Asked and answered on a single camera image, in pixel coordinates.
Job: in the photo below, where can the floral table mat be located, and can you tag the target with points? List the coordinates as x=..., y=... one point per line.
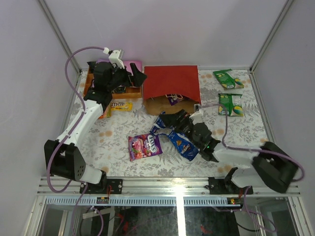
x=105, y=146

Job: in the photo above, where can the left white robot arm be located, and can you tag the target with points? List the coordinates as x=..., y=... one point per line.
x=62, y=155

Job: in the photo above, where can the blue snack packet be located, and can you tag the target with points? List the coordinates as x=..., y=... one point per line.
x=163, y=127

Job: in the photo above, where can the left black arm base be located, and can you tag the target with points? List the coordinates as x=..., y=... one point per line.
x=107, y=186

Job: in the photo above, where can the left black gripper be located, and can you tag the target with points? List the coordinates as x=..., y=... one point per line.
x=130, y=76

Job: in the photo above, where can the red paper bag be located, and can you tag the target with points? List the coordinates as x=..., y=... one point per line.
x=164, y=80

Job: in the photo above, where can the small purple chocolate packet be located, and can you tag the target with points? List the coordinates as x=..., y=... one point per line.
x=176, y=98

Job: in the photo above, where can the yellow chocolate candy packet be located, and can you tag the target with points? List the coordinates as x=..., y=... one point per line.
x=121, y=106

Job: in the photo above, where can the orange wooden tray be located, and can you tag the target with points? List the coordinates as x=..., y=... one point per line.
x=130, y=93

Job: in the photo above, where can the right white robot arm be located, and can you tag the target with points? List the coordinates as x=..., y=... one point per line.
x=264, y=165

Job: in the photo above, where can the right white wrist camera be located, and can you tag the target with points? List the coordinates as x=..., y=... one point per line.
x=198, y=110

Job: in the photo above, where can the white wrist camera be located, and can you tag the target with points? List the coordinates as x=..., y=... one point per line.
x=198, y=110
x=115, y=57

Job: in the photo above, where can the green snack packet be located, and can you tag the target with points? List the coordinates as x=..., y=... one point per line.
x=227, y=81
x=230, y=105

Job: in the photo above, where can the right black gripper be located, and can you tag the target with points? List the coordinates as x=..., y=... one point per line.
x=177, y=120

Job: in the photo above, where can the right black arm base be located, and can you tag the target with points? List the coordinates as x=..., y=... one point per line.
x=224, y=186

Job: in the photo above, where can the purple candy packet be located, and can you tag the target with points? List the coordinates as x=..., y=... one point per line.
x=143, y=146

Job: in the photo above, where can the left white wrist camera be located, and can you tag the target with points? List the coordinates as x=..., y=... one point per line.
x=115, y=57

